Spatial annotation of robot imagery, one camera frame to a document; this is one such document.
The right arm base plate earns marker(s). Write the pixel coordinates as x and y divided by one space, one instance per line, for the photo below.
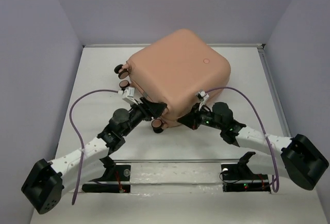
237 177

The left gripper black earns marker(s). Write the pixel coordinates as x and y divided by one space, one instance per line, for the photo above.
156 109

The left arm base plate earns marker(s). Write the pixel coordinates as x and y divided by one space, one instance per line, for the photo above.
115 179

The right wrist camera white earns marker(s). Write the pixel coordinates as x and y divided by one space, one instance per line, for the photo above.
203 98

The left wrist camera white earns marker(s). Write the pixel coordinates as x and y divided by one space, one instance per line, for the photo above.
128 95

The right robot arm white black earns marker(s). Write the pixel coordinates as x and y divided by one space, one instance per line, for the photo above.
295 158

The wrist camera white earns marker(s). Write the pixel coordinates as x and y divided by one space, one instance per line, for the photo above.
203 98
128 95

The pink hard-shell suitcase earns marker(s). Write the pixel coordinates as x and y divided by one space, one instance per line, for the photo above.
173 70

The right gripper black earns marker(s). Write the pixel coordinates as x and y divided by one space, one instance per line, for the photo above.
190 120

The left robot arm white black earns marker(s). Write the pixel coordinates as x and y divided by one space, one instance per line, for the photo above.
47 181

